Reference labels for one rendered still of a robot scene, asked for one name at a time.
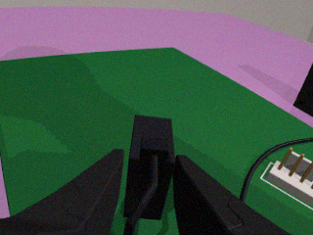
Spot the black cable with plug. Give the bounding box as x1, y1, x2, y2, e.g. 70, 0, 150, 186
122, 115, 313, 235

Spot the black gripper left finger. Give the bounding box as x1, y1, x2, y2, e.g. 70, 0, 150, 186
0, 149, 125, 235

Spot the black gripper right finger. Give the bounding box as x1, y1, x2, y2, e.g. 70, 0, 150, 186
172, 156, 290, 235

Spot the green circuit board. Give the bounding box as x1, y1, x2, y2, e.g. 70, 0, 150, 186
0, 47, 313, 235

